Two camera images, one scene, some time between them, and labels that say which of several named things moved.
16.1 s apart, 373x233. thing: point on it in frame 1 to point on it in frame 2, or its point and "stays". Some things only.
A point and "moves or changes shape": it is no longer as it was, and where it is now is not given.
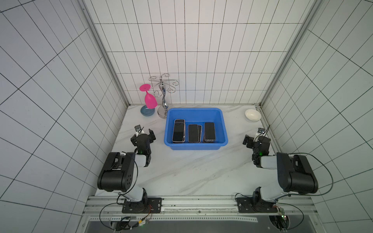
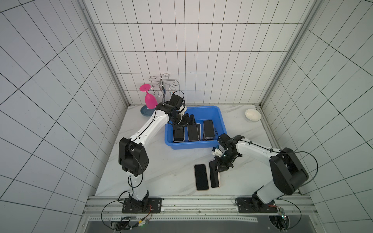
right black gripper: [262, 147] to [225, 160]
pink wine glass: [150, 100] stays
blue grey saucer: [146, 111] stays
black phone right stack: [210, 132] stays
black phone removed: [179, 122] moves or changes shape
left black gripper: [151, 137] to [186, 122]
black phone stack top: [193, 133] stays
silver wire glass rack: [165, 84] stays
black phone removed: [179, 131] to [201, 178]
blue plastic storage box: [198, 116] stays
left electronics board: [124, 223] stays
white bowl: [253, 115] stays
